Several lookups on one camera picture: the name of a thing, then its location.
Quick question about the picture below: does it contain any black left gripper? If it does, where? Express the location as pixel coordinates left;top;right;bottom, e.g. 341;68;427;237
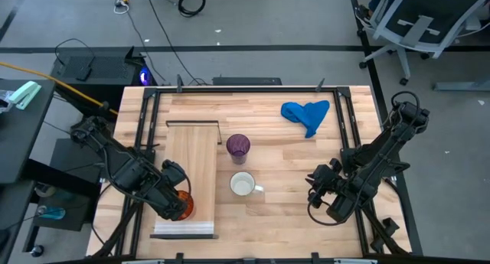
145;179;188;221

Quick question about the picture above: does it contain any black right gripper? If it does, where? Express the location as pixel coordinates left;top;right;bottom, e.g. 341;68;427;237
305;158;345;210

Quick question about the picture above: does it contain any red-orange faceted plastic tumbler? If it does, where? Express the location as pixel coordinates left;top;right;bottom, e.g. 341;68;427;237
176;190;195;222

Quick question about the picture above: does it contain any white enamel mug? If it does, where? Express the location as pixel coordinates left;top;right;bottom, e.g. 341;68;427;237
229;171;265;197

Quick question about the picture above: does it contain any purple faceted plastic tumbler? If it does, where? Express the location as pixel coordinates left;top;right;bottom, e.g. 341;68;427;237
225;133;252;165

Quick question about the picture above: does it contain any blue cloth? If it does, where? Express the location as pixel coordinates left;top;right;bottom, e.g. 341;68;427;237
280;99;331;139

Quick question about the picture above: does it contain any black low side stand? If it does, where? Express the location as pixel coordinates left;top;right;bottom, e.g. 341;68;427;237
22;138;103;253

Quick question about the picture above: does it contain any blue water bottle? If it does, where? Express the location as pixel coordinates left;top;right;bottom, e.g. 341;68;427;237
37;204;67;220

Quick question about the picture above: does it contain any grey tape roll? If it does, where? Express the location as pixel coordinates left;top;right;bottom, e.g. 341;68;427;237
34;182;58;199

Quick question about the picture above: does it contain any black power strip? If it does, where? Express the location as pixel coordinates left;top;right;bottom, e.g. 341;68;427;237
212;77;283;86

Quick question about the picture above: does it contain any black computer tower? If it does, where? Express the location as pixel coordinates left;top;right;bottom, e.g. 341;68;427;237
50;46;157;104

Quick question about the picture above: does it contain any small black box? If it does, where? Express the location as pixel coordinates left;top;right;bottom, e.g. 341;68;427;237
75;66;93;83

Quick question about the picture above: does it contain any black side desk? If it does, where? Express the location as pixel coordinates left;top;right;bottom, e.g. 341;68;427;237
0;79;57;184

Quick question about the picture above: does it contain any mint green stapler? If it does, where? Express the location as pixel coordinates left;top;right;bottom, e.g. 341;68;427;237
8;80;42;111

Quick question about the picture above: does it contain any grey desk foot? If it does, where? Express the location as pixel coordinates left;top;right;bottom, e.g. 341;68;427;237
433;78;490;92

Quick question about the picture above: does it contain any clear plastic item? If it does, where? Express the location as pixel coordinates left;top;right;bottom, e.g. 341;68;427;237
0;89;15;114

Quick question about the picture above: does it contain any person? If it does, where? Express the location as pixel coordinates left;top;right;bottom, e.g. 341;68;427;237
361;0;386;20

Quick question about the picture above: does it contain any grey and black office chair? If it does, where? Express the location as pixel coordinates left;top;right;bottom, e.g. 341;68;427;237
358;0;490;86

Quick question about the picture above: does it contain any wooden shelf with black frame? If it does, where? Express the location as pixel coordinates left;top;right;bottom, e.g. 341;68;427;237
149;119;224;240

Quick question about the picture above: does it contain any black aluminium table frame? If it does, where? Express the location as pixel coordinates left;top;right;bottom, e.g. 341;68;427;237
91;78;413;264

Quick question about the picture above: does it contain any yellow floor cable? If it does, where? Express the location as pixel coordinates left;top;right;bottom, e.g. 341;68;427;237
0;60;119;116

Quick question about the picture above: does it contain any coiled black cable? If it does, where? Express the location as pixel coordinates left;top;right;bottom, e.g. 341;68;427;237
178;0;207;18

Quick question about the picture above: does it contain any white cable bundle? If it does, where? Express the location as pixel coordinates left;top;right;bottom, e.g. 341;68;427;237
113;0;135;15

